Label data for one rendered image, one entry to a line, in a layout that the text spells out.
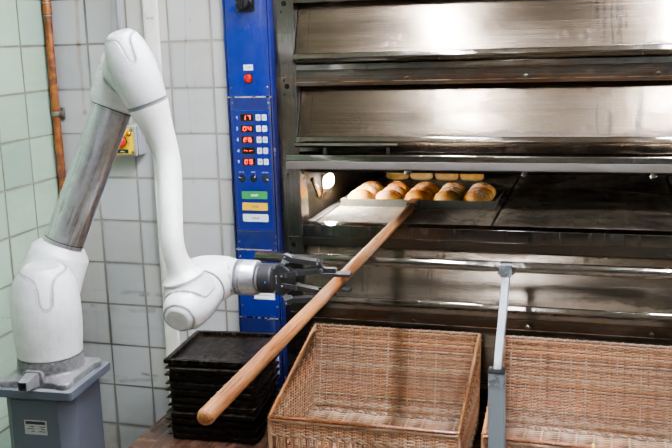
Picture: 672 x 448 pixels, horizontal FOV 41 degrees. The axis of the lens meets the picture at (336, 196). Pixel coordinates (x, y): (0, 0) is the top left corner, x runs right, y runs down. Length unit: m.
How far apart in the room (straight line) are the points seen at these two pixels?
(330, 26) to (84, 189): 0.97
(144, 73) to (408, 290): 1.18
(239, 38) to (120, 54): 0.80
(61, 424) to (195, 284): 0.45
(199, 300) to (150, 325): 1.15
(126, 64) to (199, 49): 0.85
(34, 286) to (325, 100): 1.15
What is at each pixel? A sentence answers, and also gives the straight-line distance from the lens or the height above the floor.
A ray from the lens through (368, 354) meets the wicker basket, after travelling 2.93.
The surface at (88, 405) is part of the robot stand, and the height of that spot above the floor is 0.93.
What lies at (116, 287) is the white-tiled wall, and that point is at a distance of 3.28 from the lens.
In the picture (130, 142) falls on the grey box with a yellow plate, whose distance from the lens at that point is 3.05.
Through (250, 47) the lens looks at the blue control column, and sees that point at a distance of 2.89.
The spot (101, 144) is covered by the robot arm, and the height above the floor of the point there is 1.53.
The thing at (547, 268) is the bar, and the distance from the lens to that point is 2.42.
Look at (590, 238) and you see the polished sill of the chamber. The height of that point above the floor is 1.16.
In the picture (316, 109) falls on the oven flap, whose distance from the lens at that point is 2.87.
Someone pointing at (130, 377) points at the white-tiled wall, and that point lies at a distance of 3.37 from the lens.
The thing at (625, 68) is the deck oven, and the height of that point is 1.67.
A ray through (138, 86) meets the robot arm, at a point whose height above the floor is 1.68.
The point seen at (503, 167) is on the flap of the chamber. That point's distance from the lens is 2.60.
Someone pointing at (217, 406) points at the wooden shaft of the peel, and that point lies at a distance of 1.52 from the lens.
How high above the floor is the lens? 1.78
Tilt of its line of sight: 10 degrees down
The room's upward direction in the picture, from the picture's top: 2 degrees counter-clockwise
